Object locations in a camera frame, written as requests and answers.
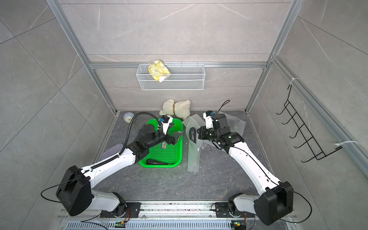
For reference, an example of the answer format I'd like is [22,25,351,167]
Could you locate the dark eggplant bottom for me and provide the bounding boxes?
[146,159,169,165]

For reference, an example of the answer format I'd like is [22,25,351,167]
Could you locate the dark eggplant diagonal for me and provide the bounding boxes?
[189,127,196,143]

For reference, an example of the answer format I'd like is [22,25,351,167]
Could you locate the clear zip-top bag stack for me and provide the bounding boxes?
[187,140,200,173]

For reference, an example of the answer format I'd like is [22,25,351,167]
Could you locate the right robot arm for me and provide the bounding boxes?
[197,111,294,226]

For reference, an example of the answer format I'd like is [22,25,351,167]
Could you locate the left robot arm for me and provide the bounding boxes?
[56,124,183,217]

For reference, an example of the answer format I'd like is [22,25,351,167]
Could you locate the green plastic basket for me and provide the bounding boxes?
[139,118,184,168]

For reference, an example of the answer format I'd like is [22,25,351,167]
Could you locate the white plush toy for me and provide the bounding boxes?
[159,99,191,120]

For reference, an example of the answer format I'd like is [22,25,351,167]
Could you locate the grey glasses case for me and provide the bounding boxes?
[99,144,123,161]

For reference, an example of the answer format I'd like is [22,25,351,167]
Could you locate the yellow snack packet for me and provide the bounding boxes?
[148,60,171,82]

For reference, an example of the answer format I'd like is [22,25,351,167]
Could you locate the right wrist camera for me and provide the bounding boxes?
[203,110,214,129]

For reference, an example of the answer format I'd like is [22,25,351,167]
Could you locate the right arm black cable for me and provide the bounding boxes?
[215,100,313,224]

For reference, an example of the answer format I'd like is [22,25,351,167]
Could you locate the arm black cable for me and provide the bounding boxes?
[118,112,163,156]
[215,100,313,224]

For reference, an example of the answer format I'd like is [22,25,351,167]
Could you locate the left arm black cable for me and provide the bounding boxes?
[118,112,163,156]

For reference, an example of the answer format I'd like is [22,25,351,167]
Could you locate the white wire wall basket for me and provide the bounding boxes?
[136,64,206,91]

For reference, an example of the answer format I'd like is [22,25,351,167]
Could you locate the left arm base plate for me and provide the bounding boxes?
[100,202,141,219]

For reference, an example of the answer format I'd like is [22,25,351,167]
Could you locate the aluminium mounting rail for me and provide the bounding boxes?
[53,201,301,230]

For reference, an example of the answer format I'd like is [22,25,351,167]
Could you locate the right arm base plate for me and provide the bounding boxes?
[211,202,255,218]

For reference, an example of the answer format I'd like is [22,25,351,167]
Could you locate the black wire hook rack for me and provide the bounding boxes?
[276,85,343,163]

